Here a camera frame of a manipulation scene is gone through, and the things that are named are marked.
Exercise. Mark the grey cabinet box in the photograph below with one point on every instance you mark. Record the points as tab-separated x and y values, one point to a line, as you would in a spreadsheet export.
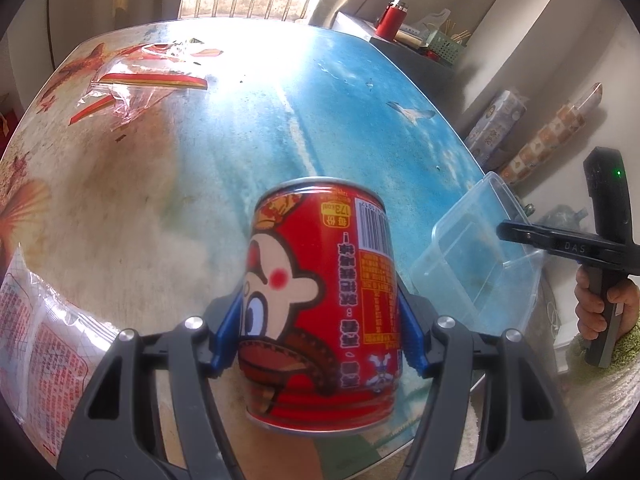
430	76

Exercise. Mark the red thermos flask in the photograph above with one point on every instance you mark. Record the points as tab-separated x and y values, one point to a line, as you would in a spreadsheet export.
391	19

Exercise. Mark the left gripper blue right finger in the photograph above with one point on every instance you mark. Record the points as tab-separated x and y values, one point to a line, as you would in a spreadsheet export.
415	323

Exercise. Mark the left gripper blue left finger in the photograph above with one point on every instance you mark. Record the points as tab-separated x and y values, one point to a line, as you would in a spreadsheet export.
224	326

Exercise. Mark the clear wrapper with red stripes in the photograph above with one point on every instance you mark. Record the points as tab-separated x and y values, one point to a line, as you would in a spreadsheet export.
141	76

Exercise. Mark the clear bag with red print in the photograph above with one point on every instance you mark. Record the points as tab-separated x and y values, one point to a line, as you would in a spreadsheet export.
49	352

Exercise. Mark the person right hand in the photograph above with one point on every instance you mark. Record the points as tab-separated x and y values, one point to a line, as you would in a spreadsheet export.
590	307

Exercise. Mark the green mesh storage basket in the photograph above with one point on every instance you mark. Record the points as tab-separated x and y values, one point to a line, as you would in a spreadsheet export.
447	48

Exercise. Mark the large clear water jug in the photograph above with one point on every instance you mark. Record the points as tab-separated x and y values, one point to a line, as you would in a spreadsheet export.
562	217

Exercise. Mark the clear plastic container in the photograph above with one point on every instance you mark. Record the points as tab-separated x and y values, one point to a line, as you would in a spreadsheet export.
468	273

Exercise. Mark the red cartoon tin can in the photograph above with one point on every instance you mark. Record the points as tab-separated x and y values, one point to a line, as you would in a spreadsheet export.
319	342

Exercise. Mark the patterned tissue pack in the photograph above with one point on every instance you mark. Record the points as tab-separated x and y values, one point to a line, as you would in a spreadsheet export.
495	124

